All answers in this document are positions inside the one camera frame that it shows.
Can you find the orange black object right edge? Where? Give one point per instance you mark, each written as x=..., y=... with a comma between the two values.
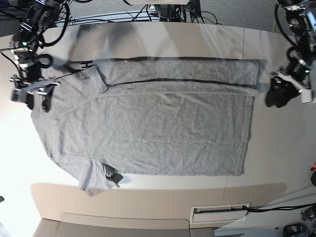
x=313, y=168

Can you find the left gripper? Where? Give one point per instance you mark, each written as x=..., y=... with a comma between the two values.
x=283, y=88

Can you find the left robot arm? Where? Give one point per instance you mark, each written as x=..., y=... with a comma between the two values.
x=300, y=37

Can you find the white table cable grommet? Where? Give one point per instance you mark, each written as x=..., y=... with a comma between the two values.
x=218, y=213

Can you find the black device bottom right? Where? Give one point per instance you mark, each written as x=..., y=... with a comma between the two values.
x=293, y=230

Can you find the grey T-shirt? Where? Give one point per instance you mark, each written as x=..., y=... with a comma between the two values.
x=150, y=117

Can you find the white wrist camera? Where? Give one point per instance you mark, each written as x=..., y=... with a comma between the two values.
x=307, y=96
x=19, y=95

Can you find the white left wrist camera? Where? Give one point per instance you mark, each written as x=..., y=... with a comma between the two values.
x=307, y=96

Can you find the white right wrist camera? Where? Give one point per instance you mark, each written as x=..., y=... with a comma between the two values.
x=19, y=95

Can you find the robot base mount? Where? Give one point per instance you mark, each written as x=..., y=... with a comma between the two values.
x=171, y=12

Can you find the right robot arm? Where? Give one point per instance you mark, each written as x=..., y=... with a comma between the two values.
x=28, y=81

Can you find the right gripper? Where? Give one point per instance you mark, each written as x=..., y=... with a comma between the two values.
x=43, y=87

